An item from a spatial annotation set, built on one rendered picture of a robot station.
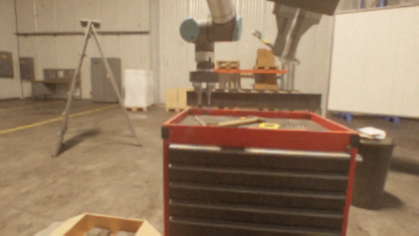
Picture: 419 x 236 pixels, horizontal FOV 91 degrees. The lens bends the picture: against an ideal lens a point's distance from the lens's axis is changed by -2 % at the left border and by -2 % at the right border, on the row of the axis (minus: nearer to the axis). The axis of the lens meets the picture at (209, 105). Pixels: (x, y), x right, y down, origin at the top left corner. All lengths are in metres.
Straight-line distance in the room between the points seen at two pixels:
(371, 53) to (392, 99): 0.57
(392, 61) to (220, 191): 2.64
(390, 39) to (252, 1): 6.76
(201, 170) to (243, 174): 0.16
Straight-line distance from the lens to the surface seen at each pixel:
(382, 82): 3.11
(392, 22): 3.19
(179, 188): 0.90
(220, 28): 0.79
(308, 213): 0.94
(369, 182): 2.35
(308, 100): 4.09
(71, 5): 11.64
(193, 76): 0.94
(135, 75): 7.30
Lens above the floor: 1.13
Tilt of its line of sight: 7 degrees down
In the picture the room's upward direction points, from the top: 1 degrees clockwise
